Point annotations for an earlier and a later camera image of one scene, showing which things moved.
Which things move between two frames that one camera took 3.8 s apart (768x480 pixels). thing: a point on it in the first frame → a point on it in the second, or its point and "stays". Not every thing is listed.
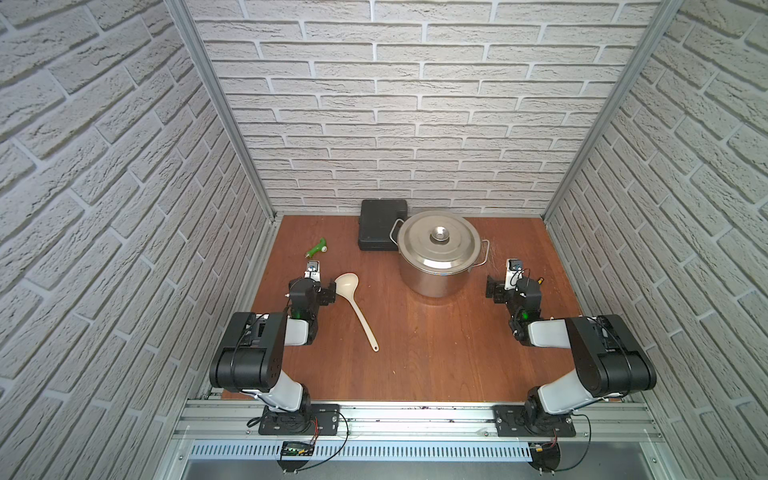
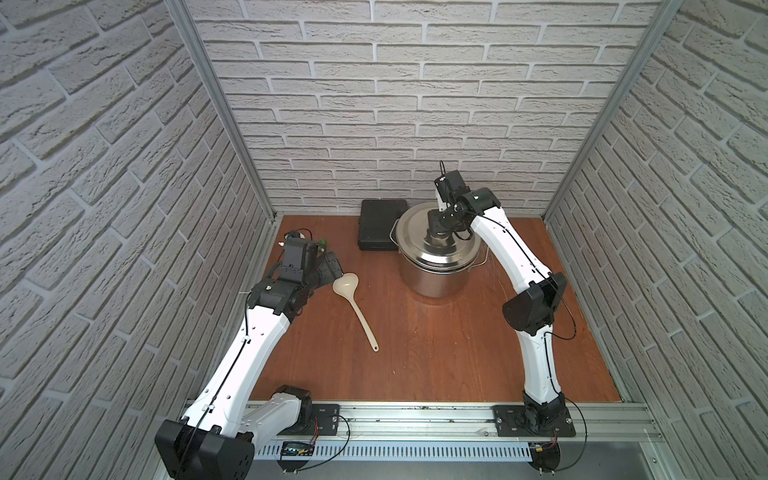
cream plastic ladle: x=346 y=284 stays
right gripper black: x=499 y=297 → x=435 y=225
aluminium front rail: x=212 y=421 stays
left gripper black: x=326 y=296 → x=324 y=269
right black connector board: x=545 y=456 stays
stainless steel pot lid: x=439 y=242 stays
